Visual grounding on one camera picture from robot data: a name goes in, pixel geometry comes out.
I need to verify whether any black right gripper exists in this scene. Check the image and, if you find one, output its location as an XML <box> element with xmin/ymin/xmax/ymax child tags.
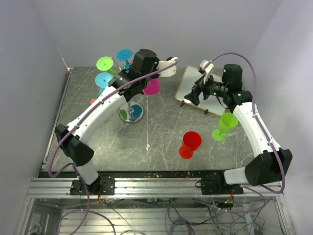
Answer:
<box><xmin>184</xmin><ymin>70</ymin><xmax>228</xmax><ymax>106</ymax></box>

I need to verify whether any blue plastic wine glass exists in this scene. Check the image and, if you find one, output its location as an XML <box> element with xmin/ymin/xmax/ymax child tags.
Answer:
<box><xmin>116</xmin><ymin>48</ymin><xmax>133</xmax><ymax>69</ymax></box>

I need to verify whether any green plastic wine glass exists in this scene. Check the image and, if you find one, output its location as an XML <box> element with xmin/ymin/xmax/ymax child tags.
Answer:
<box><xmin>96</xmin><ymin>56</ymin><xmax>118</xmax><ymax>75</ymax></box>

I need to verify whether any pink plastic wine glass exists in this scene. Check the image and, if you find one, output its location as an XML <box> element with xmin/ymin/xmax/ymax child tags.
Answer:
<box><xmin>144</xmin><ymin>78</ymin><xmax>161</xmax><ymax>95</ymax></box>

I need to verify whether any red plastic wine glass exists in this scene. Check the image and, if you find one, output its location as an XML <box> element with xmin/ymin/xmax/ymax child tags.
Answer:
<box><xmin>179</xmin><ymin>131</ymin><xmax>202</xmax><ymax>159</ymax></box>

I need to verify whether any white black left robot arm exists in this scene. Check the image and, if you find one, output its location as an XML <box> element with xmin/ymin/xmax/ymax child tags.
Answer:
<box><xmin>55</xmin><ymin>49</ymin><xmax>159</xmax><ymax>194</ymax></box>

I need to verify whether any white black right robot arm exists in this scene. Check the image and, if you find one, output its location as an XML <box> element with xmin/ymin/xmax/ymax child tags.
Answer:
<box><xmin>176</xmin><ymin>64</ymin><xmax>292</xmax><ymax>194</ymax></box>

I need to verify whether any chrome wine glass rack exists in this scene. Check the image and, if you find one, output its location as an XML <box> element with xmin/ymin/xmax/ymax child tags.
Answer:
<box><xmin>109</xmin><ymin>49</ymin><xmax>147</xmax><ymax>124</ymax></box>

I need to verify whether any yellow framed whiteboard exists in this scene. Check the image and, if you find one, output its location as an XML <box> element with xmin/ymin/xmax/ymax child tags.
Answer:
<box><xmin>175</xmin><ymin>66</ymin><xmax>227</xmax><ymax>116</ymax></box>

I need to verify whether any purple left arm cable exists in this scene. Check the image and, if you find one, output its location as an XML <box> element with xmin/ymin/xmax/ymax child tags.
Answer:
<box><xmin>48</xmin><ymin>60</ymin><xmax>179</xmax><ymax>235</ymax></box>

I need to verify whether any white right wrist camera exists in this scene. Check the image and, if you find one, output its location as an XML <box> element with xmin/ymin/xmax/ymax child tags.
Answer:
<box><xmin>198</xmin><ymin>60</ymin><xmax>214</xmax><ymax>84</ymax></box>

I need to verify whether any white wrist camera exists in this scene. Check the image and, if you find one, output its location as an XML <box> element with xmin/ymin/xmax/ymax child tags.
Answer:
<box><xmin>198</xmin><ymin>60</ymin><xmax>214</xmax><ymax>84</ymax></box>
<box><xmin>156</xmin><ymin>57</ymin><xmax>178</xmax><ymax>77</ymax></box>

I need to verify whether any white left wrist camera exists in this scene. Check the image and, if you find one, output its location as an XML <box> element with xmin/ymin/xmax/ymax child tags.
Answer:
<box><xmin>156</xmin><ymin>57</ymin><xmax>178</xmax><ymax>77</ymax></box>

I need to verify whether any aluminium mounting rail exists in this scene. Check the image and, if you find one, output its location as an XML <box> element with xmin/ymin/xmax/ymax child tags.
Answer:
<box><xmin>26</xmin><ymin>177</ymin><xmax>284</xmax><ymax>199</ymax></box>

